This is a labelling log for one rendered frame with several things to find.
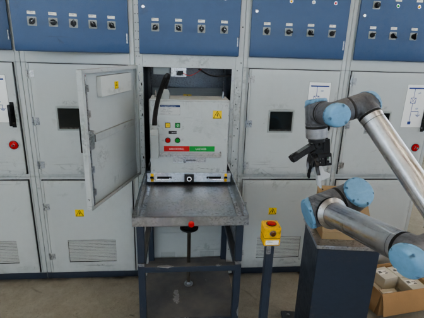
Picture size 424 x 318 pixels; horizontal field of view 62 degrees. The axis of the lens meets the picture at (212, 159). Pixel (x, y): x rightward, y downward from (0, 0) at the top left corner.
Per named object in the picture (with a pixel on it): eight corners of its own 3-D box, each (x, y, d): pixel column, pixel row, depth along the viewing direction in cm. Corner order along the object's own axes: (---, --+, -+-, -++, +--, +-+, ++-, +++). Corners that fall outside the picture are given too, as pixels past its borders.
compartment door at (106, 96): (81, 209, 191) (69, 69, 169) (133, 172, 250) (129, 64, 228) (93, 211, 190) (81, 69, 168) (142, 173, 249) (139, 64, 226)
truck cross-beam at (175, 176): (230, 182, 231) (230, 173, 229) (146, 182, 226) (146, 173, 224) (229, 178, 235) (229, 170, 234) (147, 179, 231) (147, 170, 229)
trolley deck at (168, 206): (248, 225, 190) (249, 215, 188) (132, 226, 185) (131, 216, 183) (231, 180, 255) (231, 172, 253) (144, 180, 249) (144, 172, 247)
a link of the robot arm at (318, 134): (309, 130, 144) (301, 127, 153) (310, 142, 145) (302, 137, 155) (330, 128, 144) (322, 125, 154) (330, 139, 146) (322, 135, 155)
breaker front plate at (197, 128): (226, 175, 229) (229, 101, 215) (151, 175, 225) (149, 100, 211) (226, 174, 231) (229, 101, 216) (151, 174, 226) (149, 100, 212)
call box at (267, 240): (279, 246, 169) (281, 227, 166) (263, 247, 168) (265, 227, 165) (275, 237, 177) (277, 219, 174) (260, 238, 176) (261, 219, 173)
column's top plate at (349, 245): (360, 222, 211) (361, 219, 210) (383, 252, 180) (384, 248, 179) (303, 219, 211) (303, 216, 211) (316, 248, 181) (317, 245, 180)
